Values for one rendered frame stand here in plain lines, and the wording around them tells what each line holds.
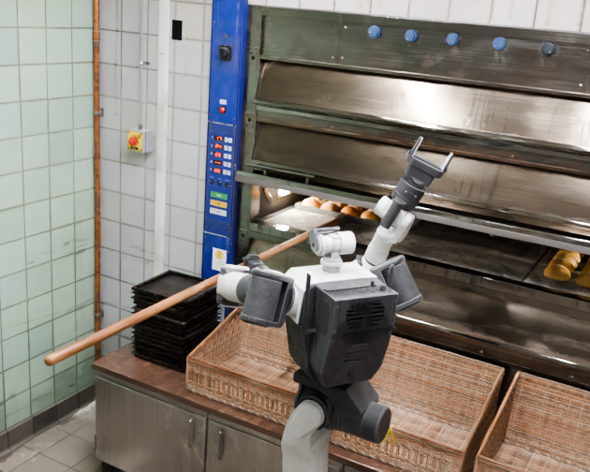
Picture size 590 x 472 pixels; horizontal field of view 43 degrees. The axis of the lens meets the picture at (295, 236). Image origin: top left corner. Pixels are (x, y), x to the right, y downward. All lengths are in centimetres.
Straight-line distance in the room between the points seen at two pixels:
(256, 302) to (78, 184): 189
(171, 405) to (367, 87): 151
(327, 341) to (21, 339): 203
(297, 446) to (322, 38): 159
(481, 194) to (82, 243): 200
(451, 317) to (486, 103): 84
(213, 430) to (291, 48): 157
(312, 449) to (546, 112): 141
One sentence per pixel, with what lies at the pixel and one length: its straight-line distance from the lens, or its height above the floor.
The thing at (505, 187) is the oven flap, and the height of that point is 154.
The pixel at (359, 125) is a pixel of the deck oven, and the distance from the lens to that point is 302.
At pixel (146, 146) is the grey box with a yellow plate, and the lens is 357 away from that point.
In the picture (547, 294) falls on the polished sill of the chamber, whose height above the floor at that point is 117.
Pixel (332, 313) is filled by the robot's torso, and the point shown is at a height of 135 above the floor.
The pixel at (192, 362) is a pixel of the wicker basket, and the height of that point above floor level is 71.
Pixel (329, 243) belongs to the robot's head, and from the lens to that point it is 214.
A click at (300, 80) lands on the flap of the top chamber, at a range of 315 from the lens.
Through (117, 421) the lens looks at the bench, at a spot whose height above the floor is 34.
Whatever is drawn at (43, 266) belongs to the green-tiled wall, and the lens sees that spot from 374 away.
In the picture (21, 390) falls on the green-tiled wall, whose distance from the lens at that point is 389.
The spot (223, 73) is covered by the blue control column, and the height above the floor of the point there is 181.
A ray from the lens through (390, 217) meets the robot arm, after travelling 236.
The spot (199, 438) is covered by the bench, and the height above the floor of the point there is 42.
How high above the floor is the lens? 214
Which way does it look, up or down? 17 degrees down
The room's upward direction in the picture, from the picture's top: 4 degrees clockwise
